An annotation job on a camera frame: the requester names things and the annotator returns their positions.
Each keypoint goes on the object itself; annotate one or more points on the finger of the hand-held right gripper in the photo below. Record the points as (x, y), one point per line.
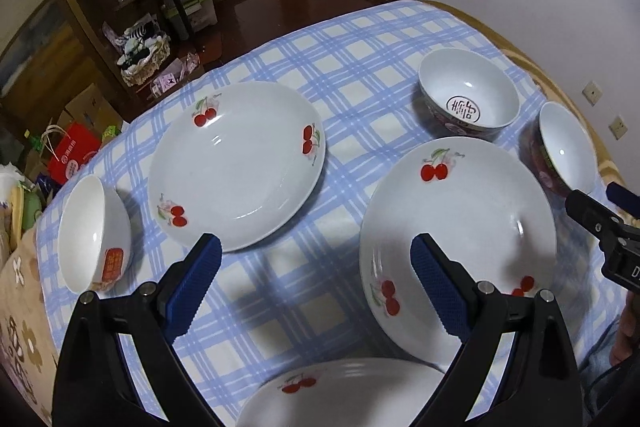
(625, 198)
(590, 212)

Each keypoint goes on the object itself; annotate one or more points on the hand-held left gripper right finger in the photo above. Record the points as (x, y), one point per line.
(440, 287)

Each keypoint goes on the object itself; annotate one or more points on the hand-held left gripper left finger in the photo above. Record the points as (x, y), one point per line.
(195, 287)

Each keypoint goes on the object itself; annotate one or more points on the white cherry print plate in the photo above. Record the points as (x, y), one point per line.
(465, 217)
(340, 402)
(235, 167)

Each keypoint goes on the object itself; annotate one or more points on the bowl with dark floral outside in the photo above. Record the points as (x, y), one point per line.
(565, 137)

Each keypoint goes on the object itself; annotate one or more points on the white bowl with red label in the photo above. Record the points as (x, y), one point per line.
(82, 227)

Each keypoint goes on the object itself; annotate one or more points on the white bowl with red emblem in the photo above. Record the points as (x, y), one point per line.
(465, 77)

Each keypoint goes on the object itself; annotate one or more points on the person's right hand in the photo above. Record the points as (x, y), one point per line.
(627, 332)

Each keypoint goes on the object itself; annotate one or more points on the person's grey blue clothing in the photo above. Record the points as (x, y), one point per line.
(597, 367)

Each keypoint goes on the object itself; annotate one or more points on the beige floral blanket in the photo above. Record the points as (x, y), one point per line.
(25, 307)

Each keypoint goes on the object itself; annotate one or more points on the small green box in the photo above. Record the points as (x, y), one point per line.
(112, 133)

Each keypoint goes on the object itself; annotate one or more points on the red paper bag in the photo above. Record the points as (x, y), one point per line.
(72, 157)

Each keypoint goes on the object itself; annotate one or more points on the green and yellow toy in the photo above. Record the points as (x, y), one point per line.
(27, 207)

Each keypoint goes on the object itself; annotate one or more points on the wicker basket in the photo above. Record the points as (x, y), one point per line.
(145, 72)

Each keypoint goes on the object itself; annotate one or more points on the blue checked cloth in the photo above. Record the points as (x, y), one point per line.
(350, 72)

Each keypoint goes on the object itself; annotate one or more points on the pile of socks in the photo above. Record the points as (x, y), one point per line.
(135, 39)

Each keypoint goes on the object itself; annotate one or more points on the wall socket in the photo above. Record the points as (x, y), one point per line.
(618, 127)
(592, 93)

